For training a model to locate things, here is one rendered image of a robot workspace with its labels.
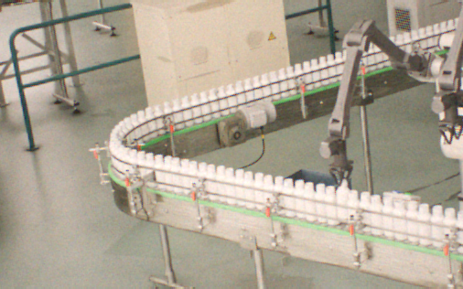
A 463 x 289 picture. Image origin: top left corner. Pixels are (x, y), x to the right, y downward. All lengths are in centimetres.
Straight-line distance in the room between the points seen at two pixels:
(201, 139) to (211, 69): 264
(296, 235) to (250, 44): 437
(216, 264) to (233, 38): 264
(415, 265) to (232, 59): 475
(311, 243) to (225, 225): 51
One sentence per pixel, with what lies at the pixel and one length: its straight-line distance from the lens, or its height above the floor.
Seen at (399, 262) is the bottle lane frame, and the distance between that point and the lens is 467.
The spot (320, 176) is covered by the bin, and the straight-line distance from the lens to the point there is 561.
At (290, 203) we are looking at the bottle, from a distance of 495.
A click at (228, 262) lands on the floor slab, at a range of 701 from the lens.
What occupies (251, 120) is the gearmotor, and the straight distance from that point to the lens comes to 641.
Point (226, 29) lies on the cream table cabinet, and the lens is 904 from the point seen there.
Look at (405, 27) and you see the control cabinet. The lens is 1095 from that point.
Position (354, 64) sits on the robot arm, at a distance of 468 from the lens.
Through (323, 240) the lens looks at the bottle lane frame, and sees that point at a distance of 487.
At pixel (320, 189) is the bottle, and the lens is 483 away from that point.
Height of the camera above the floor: 295
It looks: 19 degrees down
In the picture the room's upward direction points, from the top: 7 degrees counter-clockwise
